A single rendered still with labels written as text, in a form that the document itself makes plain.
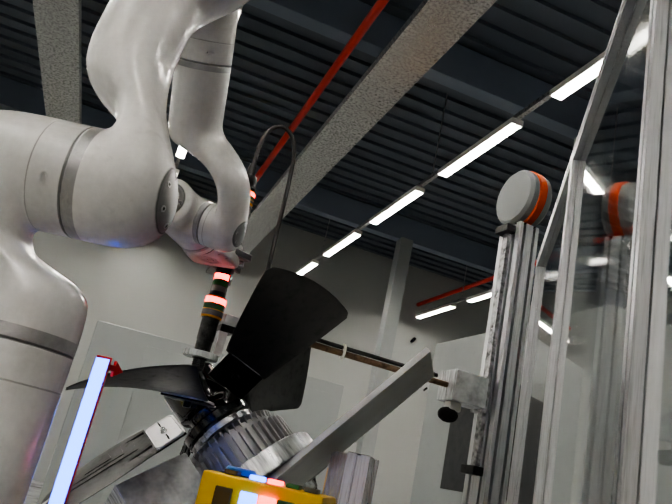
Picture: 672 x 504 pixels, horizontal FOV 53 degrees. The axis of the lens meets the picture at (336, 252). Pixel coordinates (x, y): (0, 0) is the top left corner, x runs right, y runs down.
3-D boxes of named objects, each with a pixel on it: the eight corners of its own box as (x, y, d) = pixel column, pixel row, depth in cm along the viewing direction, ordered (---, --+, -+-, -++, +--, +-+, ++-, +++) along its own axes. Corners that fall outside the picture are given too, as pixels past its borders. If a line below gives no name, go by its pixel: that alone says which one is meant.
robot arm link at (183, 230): (229, 216, 123) (185, 202, 126) (204, 184, 111) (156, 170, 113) (210, 257, 121) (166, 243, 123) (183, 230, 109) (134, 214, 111)
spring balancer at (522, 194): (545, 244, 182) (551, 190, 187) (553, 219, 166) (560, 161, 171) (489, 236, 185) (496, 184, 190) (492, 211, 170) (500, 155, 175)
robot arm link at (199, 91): (279, 76, 110) (250, 249, 120) (194, 55, 115) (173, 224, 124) (254, 76, 102) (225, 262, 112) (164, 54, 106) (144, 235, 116)
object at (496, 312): (470, 474, 157) (504, 231, 177) (483, 476, 153) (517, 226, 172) (460, 472, 156) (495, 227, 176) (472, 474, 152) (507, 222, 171)
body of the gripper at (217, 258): (169, 248, 125) (191, 267, 136) (220, 256, 123) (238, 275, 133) (180, 211, 128) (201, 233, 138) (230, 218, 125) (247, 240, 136)
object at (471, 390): (471, 413, 162) (476, 378, 165) (489, 413, 156) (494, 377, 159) (435, 403, 159) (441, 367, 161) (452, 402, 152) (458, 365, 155)
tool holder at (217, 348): (221, 366, 139) (233, 320, 142) (230, 364, 133) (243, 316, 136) (178, 355, 136) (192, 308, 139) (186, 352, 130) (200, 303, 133)
